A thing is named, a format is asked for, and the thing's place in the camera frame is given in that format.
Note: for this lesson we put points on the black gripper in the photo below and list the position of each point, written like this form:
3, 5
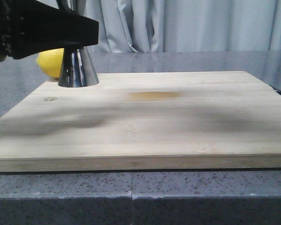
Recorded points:
28, 27

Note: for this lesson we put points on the steel double jigger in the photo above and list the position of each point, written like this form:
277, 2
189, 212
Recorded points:
77, 69

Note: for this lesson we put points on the yellow lemon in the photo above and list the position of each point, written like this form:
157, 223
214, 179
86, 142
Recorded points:
50, 62

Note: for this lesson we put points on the grey curtain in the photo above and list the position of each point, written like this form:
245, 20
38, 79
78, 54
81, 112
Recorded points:
157, 26

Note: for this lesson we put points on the wooden cutting board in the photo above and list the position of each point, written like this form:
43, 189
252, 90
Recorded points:
136, 121

